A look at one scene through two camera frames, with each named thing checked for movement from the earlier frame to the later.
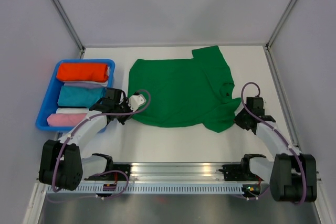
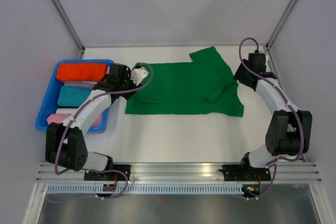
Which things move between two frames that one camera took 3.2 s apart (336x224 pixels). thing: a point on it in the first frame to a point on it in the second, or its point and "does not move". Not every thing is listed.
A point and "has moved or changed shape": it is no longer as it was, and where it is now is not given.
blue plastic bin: (50, 103) does not move
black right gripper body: (240, 119) to (245, 63)
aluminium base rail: (181, 172) does not move
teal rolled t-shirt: (80, 96) does not move
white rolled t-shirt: (70, 110) does not move
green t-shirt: (185, 93) has moved or changed shape
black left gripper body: (123, 107) to (128, 83)
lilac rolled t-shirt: (85, 85) does not move
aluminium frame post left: (62, 12) does not move
